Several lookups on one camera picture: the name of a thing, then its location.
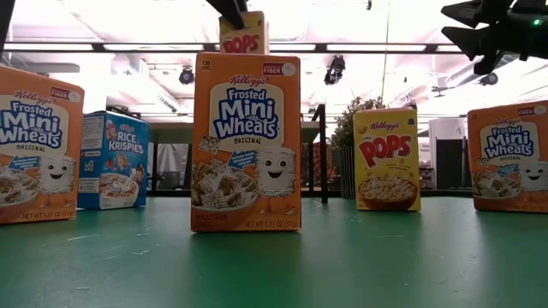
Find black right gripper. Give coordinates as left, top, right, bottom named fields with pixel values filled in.
left=440, top=0, right=548, bottom=76

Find yellow Corn Pops box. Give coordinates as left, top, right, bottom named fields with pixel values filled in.
left=218, top=10, right=270, bottom=56
left=353, top=106, right=422, bottom=212

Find orange Frosted Mini Wheats box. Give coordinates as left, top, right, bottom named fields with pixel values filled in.
left=466, top=100, right=548, bottom=214
left=190, top=51, right=302, bottom=234
left=0, top=63, right=86, bottom=226

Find blue Rice Krispies box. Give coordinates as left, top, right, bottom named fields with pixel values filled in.
left=77, top=110, right=151, bottom=210

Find black-framed wooden shelf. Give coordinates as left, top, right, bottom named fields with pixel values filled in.
left=104, top=104, right=329, bottom=205

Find white booth with black door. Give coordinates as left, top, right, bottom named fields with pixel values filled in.
left=427, top=117, right=468, bottom=190

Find white hanging sheet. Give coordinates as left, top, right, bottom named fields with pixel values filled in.
left=147, top=143, right=192, bottom=190

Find green potted plant ribbed pot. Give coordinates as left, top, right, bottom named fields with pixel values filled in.
left=329, top=96, right=386, bottom=200

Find green table mat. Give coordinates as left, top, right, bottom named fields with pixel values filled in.
left=0, top=195, right=548, bottom=308

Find black table frame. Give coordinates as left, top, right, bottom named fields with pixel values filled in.
left=147, top=188, right=472, bottom=199

